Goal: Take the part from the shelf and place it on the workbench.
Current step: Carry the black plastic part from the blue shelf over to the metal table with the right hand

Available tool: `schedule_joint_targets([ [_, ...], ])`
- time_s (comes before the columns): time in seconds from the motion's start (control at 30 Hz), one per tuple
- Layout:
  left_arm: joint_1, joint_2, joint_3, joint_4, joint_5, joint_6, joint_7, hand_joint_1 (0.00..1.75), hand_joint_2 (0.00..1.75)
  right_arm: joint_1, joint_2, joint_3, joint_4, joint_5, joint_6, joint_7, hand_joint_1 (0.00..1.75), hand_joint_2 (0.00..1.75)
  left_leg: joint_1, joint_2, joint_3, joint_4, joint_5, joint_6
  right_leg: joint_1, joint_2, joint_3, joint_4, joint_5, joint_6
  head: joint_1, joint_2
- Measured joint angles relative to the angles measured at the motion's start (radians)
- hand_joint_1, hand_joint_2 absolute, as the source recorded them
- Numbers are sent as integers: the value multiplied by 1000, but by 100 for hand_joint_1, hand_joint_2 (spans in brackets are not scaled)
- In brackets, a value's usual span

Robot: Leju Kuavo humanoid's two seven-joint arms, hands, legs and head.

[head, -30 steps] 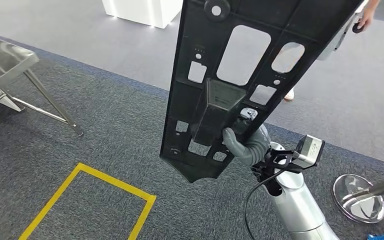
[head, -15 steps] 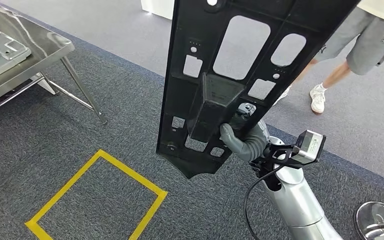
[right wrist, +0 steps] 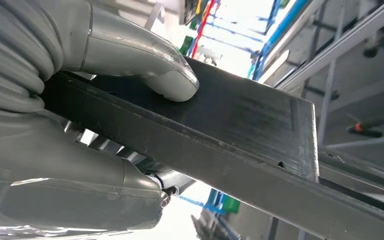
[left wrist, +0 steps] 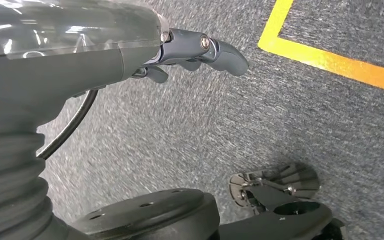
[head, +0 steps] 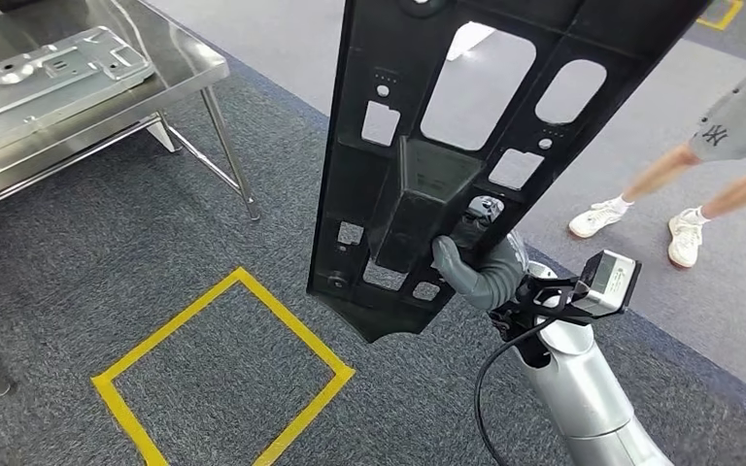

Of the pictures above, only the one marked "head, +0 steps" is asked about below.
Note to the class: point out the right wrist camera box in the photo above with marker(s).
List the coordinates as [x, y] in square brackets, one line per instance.
[611, 283]

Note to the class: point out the person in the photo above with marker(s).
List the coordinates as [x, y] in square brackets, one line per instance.
[733, 122]

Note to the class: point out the long black plastic part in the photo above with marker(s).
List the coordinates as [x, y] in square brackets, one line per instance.
[379, 193]

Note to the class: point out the stainless steel workbench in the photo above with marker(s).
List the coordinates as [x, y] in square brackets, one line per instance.
[173, 64]

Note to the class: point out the stamped grey metal plate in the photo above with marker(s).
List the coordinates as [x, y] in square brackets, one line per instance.
[45, 83]

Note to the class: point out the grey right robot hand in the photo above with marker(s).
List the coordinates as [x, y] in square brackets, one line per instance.
[489, 280]

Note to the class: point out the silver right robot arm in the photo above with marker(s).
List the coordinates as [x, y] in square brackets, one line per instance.
[579, 392]

